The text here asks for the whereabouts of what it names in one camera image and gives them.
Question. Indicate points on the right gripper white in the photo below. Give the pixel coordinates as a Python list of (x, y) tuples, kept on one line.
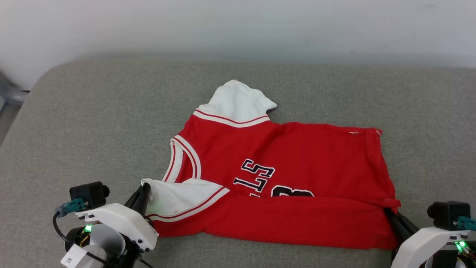
[(420, 245)]

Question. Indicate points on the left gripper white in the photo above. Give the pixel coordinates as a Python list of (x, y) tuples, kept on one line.
[(122, 221)]

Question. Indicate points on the red basketball jersey white sleeves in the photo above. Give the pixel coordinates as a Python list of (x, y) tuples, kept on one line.
[(297, 167)]

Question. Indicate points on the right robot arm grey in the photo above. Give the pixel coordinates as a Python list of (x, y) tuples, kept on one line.
[(452, 258)]

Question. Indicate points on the grey fabric sofa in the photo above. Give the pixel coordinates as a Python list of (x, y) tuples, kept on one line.
[(93, 130)]

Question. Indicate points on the grey curved pipe object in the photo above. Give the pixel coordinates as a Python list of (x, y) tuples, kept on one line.
[(11, 95)]

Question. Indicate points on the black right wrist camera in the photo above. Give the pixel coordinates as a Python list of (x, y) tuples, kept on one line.
[(448, 215)]

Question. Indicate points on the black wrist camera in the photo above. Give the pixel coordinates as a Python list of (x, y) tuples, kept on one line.
[(448, 215), (88, 194)]

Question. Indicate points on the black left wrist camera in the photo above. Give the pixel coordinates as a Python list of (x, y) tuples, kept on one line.
[(88, 194)]

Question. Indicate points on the teal right camera connector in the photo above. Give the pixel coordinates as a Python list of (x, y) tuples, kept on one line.
[(466, 222)]

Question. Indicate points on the teal camera connector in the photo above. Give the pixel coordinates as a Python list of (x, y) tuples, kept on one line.
[(70, 207), (466, 222)]

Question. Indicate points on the teal left camera connector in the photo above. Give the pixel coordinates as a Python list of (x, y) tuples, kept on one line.
[(70, 207)]

